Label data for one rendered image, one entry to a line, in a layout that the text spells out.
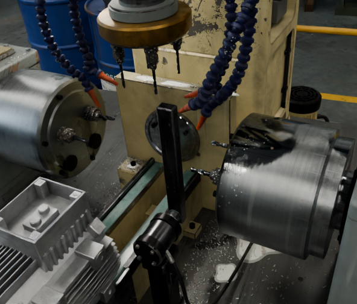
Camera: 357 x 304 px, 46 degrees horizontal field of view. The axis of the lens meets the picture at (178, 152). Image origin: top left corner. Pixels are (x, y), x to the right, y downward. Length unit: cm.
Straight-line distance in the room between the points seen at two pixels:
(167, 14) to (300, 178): 37
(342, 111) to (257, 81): 218
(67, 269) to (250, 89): 58
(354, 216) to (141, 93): 57
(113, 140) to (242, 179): 77
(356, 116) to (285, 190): 242
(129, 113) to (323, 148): 52
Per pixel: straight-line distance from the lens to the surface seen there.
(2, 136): 106
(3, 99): 106
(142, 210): 106
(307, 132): 78
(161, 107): 68
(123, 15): 79
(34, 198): 77
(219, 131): 96
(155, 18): 79
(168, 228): 77
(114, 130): 148
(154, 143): 107
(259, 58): 98
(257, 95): 103
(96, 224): 73
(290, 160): 73
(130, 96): 104
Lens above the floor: 159
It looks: 36 degrees down
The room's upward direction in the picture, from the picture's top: 5 degrees counter-clockwise
